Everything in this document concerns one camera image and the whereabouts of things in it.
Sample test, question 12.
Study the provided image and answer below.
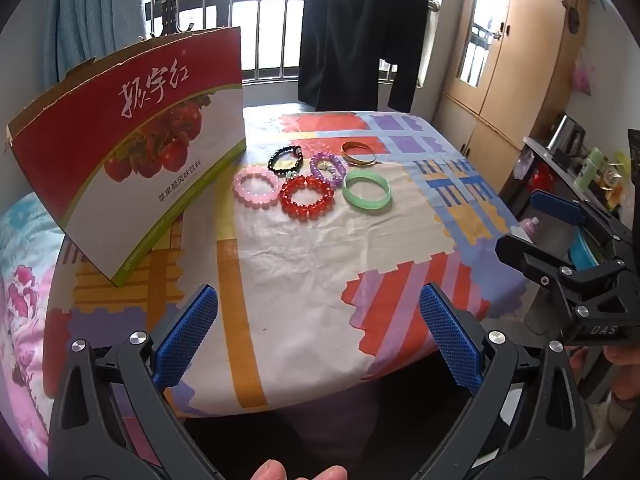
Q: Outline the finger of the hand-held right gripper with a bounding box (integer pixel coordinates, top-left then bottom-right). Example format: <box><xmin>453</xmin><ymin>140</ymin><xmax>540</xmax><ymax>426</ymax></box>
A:
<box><xmin>494</xmin><ymin>232</ymin><xmax>628</xmax><ymax>321</ymax></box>
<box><xmin>529</xmin><ymin>190</ymin><xmax>633</xmax><ymax>261</ymax></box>

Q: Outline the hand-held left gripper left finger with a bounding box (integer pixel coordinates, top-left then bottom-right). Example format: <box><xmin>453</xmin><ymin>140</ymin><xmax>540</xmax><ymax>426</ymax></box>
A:
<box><xmin>48</xmin><ymin>282</ymin><xmax>221</xmax><ymax>480</ymax></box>

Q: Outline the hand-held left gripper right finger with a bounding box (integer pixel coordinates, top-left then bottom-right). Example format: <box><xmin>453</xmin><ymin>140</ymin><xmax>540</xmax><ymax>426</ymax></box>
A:
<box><xmin>419</xmin><ymin>282</ymin><xmax>586</xmax><ymax>480</ymax></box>

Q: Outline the black bead bracelet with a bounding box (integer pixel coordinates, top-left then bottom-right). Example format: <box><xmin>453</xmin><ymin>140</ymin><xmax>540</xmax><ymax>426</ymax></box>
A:
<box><xmin>268</xmin><ymin>145</ymin><xmax>304</xmax><ymax>177</ymax></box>

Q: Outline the purple bead bracelet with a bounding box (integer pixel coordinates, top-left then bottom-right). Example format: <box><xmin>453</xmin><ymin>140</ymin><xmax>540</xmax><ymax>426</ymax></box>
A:
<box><xmin>310</xmin><ymin>154</ymin><xmax>348</xmax><ymax>186</ymax></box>

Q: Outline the printed cardboard box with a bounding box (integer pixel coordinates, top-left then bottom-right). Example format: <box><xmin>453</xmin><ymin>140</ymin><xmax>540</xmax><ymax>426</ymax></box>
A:
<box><xmin>6</xmin><ymin>26</ymin><xmax>247</xmax><ymax>288</ymax></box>

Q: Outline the person's right forearm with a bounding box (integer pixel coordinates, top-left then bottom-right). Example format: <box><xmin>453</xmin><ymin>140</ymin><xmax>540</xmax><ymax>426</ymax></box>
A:
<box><xmin>587</xmin><ymin>392</ymin><xmax>640</xmax><ymax>461</ymax></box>

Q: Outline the person's right hand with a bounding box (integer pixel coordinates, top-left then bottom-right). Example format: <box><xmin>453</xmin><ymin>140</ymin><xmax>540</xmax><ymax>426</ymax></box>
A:
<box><xmin>570</xmin><ymin>344</ymin><xmax>640</xmax><ymax>367</ymax></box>

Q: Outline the person's left hand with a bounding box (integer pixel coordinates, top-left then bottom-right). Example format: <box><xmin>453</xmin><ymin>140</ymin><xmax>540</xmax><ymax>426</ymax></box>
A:
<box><xmin>250</xmin><ymin>459</ymin><xmax>348</xmax><ymax>480</ymax></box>

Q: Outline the green bottle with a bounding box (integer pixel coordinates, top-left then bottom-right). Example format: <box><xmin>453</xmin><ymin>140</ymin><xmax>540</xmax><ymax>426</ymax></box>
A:
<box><xmin>582</xmin><ymin>147</ymin><xmax>606</xmax><ymax>188</ymax></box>

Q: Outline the dark side desk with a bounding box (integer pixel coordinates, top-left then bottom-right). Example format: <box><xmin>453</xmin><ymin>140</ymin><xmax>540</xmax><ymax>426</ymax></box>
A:
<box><xmin>520</xmin><ymin>135</ymin><xmax>631</xmax><ymax>241</ymax></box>

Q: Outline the silver kettle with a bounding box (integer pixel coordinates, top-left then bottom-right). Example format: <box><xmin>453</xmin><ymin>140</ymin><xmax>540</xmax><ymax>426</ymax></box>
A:
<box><xmin>547</xmin><ymin>114</ymin><xmax>586</xmax><ymax>153</ymax></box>

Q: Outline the colourful patterned tablecloth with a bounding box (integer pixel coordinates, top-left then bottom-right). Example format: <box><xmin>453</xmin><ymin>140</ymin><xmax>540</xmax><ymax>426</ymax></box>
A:
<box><xmin>42</xmin><ymin>110</ymin><xmax>531</xmax><ymax>418</ymax></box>

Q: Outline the pink plastic bag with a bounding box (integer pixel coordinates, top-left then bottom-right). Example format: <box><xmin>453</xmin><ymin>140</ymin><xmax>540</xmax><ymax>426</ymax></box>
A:
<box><xmin>572</xmin><ymin>50</ymin><xmax>593</xmax><ymax>96</ymax></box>

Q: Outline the wooden wardrobe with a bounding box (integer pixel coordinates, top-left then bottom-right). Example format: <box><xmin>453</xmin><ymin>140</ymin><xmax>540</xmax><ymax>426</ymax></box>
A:
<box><xmin>432</xmin><ymin>0</ymin><xmax>591</xmax><ymax>196</ymax></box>

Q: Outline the green jade bangle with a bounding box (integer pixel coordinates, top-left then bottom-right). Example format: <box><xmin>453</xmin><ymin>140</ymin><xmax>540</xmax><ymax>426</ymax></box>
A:
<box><xmin>342</xmin><ymin>170</ymin><xmax>392</xmax><ymax>215</ymax></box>

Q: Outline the floral bed sheet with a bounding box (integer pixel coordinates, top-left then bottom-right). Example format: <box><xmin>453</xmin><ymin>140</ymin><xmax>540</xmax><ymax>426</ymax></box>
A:
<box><xmin>0</xmin><ymin>192</ymin><xmax>66</xmax><ymax>461</ymax></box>

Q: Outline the gold bangle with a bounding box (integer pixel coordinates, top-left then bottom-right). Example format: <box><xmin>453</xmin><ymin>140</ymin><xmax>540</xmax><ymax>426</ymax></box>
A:
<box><xmin>341</xmin><ymin>141</ymin><xmax>377</xmax><ymax>168</ymax></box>

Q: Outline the black jacket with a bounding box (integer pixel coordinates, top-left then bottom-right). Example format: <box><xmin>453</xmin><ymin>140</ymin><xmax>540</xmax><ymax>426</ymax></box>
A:
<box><xmin>387</xmin><ymin>0</ymin><xmax>433</xmax><ymax>112</ymax></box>

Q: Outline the black long coat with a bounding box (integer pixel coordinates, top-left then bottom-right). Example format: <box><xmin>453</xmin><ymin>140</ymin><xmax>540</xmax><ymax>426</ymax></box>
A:
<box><xmin>298</xmin><ymin>0</ymin><xmax>401</xmax><ymax>111</ymax></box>

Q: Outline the blue curtain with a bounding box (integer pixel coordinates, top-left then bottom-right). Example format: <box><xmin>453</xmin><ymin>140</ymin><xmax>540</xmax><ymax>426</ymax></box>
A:
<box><xmin>37</xmin><ymin>0</ymin><xmax>151</xmax><ymax>101</ymax></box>

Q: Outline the black coat rack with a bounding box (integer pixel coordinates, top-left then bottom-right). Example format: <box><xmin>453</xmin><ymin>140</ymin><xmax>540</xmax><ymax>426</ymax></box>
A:
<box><xmin>145</xmin><ymin>0</ymin><xmax>188</xmax><ymax>43</ymax></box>

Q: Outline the pink bead bracelet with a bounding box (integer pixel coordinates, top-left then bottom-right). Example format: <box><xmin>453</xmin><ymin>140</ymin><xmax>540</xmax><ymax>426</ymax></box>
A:
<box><xmin>233</xmin><ymin>169</ymin><xmax>282</xmax><ymax>207</ymax></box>

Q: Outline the red bead bracelet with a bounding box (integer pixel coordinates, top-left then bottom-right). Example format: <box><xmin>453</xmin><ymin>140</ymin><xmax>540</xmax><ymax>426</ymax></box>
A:
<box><xmin>280</xmin><ymin>175</ymin><xmax>333</xmax><ymax>220</ymax></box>

